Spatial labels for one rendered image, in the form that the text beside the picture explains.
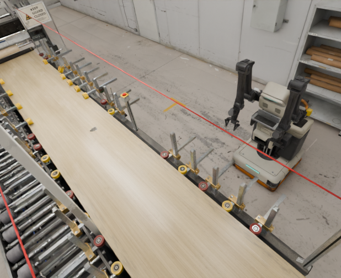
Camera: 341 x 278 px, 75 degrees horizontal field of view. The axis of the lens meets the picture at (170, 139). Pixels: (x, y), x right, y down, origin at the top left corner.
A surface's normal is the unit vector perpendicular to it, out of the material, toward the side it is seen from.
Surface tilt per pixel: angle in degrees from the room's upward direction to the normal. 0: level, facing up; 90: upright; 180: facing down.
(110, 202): 0
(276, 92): 42
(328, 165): 0
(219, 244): 0
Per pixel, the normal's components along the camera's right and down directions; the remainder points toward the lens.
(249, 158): -0.12, -0.67
